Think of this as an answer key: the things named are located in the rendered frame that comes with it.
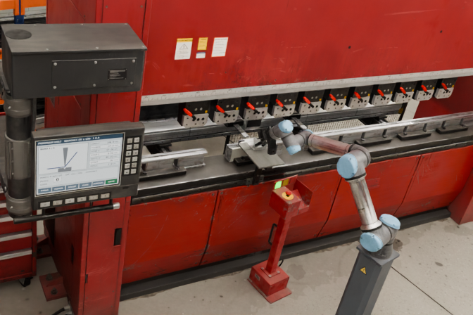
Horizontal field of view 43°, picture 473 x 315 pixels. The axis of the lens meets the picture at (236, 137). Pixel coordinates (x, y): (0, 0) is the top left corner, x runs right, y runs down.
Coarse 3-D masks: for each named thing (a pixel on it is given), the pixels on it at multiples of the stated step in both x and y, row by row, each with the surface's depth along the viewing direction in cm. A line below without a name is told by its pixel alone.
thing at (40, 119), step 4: (40, 100) 485; (44, 100) 485; (40, 104) 484; (44, 104) 477; (0, 108) 462; (40, 108) 471; (44, 108) 473; (40, 112) 471; (40, 116) 456; (36, 120) 453; (40, 120) 455; (36, 124) 455; (40, 124) 457; (36, 128) 456
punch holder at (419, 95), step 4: (420, 80) 416; (424, 80) 415; (428, 80) 417; (432, 80) 419; (436, 80) 421; (416, 84) 420; (420, 84) 416; (424, 84) 417; (428, 84) 419; (432, 84) 421; (416, 88) 420; (420, 88) 417; (428, 88) 421; (432, 88) 424; (416, 92) 420; (420, 92) 419; (432, 92) 426; (412, 96) 424; (416, 96) 421; (420, 96) 422; (424, 96) 424; (428, 96) 426; (416, 100) 423; (420, 100) 424; (424, 100) 426
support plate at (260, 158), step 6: (240, 144) 365; (246, 144) 366; (246, 150) 360; (252, 150) 361; (258, 150) 362; (264, 150) 363; (252, 156) 356; (258, 156) 357; (264, 156) 358; (270, 156) 359; (276, 156) 360; (258, 162) 351; (264, 162) 352; (270, 162) 353; (276, 162) 354; (282, 162) 356; (258, 168) 348
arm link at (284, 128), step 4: (284, 120) 336; (288, 120) 337; (280, 124) 336; (284, 124) 334; (288, 124) 336; (292, 124) 337; (276, 128) 339; (280, 128) 336; (284, 128) 334; (288, 128) 335; (292, 128) 336; (276, 132) 340; (280, 132) 337; (284, 132) 335; (288, 132) 336; (292, 132) 339; (276, 136) 343; (280, 136) 339
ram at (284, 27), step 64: (192, 0) 295; (256, 0) 313; (320, 0) 333; (384, 0) 356; (448, 0) 383; (192, 64) 315; (256, 64) 336; (320, 64) 359; (384, 64) 386; (448, 64) 418
